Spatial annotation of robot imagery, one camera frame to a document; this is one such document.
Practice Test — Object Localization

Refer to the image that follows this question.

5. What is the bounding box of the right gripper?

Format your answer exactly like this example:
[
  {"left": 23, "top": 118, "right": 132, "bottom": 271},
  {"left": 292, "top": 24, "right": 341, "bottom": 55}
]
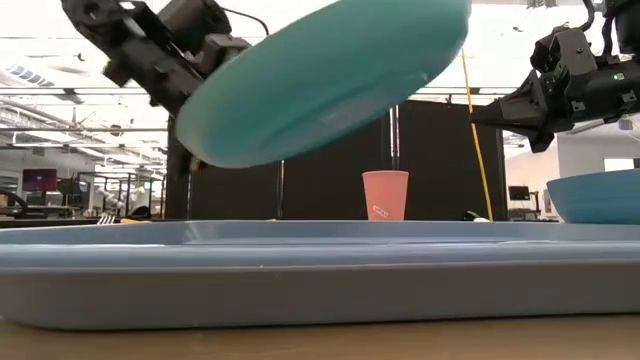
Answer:
[{"left": 468, "top": 25, "right": 640, "bottom": 154}]

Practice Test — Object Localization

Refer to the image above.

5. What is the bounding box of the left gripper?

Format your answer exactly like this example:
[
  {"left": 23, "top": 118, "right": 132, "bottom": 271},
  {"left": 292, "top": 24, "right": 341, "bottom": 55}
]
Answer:
[{"left": 60, "top": 0, "right": 251, "bottom": 119}]

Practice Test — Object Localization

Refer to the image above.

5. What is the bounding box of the blue plastic bowl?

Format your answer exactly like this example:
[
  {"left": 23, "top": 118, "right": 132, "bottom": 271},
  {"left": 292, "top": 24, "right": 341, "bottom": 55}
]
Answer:
[{"left": 546, "top": 168, "right": 640, "bottom": 225}]

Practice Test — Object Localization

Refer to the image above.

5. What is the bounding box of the pink plastic cup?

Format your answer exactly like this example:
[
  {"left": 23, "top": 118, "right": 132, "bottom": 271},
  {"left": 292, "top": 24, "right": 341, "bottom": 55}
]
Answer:
[{"left": 361, "top": 170, "right": 410, "bottom": 222}]

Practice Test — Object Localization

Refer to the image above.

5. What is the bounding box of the teal plastic plate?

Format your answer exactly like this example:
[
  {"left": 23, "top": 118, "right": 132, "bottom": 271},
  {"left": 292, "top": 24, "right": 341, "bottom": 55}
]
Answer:
[{"left": 174, "top": 0, "right": 473, "bottom": 170}]

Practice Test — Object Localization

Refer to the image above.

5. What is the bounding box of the blue plastic tray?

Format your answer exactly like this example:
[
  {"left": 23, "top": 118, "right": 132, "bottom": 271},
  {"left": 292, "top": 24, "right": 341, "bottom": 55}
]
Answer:
[{"left": 0, "top": 219, "right": 640, "bottom": 332}]

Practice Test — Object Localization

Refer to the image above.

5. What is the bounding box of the black partition panel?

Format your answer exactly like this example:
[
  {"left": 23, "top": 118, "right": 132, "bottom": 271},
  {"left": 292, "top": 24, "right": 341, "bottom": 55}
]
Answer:
[{"left": 166, "top": 99, "right": 507, "bottom": 222}]

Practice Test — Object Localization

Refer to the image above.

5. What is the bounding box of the monitor with purple screen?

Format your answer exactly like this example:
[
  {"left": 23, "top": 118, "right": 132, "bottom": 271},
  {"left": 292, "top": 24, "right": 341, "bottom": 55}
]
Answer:
[{"left": 21, "top": 168, "right": 58, "bottom": 193}]

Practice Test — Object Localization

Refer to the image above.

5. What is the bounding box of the yellow cable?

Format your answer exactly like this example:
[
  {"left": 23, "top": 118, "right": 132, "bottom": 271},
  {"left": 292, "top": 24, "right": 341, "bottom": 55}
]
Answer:
[{"left": 458, "top": 47, "right": 495, "bottom": 222}]

